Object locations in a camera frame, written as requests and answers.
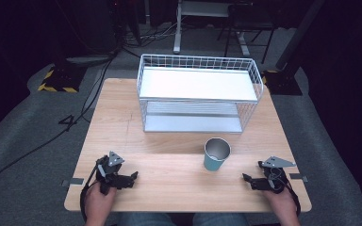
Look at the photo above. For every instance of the person's right hand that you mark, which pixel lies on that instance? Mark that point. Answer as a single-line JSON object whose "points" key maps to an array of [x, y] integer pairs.
{"points": [[283, 205]]}

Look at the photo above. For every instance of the black yellow-striped stand base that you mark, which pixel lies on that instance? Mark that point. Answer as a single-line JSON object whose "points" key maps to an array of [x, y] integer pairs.
{"points": [[63, 78], [283, 82]]}

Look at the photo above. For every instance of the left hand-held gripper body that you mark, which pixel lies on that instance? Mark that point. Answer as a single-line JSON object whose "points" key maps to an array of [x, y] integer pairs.
{"points": [[108, 171]]}

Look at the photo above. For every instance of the dark stand pole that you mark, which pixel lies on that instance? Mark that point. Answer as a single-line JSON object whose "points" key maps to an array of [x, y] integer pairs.
{"points": [[298, 34]]}

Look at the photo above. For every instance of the teal metal cup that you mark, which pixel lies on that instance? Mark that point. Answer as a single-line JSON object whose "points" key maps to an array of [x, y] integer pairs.
{"points": [[216, 155]]}

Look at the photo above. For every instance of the person's right leg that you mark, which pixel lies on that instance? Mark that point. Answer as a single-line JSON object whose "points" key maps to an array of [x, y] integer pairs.
{"points": [[220, 219]]}

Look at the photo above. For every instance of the black metal chair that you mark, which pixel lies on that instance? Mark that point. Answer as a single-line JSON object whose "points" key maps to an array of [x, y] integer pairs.
{"points": [[248, 19]]}

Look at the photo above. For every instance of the white desk frame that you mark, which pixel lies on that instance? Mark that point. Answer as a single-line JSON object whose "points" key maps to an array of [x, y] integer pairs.
{"points": [[178, 31]]}

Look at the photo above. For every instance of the grey tape strip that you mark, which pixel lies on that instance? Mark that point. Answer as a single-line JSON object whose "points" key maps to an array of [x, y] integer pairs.
{"points": [[298, 177], [74, 181]]}

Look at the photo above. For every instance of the person's left leg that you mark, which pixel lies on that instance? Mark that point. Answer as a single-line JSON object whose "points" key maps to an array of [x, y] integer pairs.
{"points": [[147, 219]]}

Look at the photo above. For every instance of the person's leg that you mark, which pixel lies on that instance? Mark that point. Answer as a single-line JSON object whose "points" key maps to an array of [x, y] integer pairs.
{"points": [[147, 219], [220, 219]]}

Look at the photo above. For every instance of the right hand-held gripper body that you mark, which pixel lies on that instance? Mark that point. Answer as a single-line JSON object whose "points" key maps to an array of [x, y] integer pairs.
{"points": [[273, 175]]}

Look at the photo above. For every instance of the person's left hand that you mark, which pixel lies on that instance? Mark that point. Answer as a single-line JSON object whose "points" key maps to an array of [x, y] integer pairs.
{"points": [[98, 204]]}

